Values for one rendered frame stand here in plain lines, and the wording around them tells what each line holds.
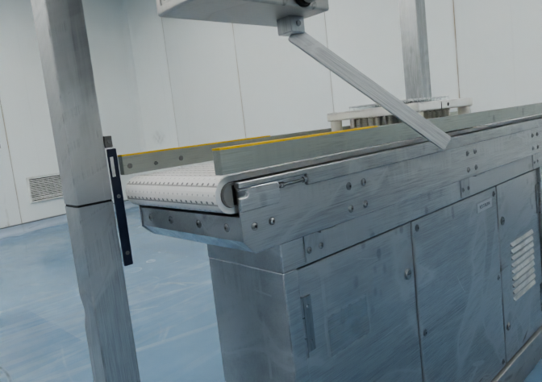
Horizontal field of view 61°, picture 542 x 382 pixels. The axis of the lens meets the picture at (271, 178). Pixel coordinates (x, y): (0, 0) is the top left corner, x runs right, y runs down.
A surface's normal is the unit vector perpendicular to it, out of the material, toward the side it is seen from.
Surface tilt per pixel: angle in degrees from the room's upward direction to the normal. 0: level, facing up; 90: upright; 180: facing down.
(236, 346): 90
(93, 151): 90
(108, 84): 90
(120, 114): 90
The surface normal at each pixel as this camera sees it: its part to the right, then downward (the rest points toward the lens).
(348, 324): 0.68, 0.00
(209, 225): -0.72, 0.16
